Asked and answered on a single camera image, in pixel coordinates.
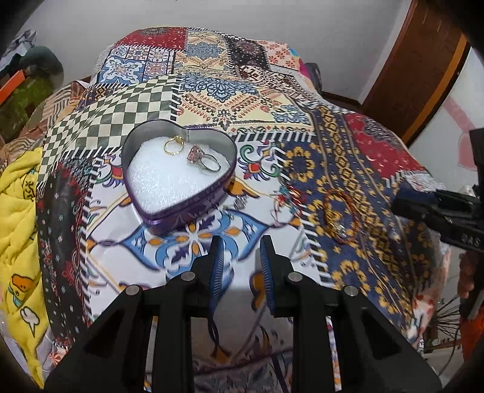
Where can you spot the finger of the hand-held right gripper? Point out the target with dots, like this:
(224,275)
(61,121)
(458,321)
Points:
(431,219)
(416,194)

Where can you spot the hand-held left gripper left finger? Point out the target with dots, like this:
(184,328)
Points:
(216,264)

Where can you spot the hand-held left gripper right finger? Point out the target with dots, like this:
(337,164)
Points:
(265,268)

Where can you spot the small silver pendant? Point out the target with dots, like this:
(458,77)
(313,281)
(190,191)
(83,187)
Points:
(239,202)

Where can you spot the purple heart-shaped tin box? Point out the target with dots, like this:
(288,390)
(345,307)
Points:
(177,181)

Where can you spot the person's right hand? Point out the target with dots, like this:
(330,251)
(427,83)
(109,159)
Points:
(467,276)

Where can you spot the patchwork printed blanket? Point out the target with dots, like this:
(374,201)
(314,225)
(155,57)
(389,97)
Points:
(234,94)

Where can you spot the yellow cartoon blanket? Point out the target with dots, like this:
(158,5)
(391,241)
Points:
(19,226)

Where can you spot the green cloth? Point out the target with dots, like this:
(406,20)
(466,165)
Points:
(36,75)

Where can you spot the orange box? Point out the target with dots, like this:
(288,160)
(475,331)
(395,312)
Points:
(9,86)

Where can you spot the pink wall sticker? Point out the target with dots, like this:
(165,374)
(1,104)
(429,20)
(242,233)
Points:
(459,121)

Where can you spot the brown wooden door frame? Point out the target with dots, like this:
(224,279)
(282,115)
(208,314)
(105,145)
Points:
(412,71)

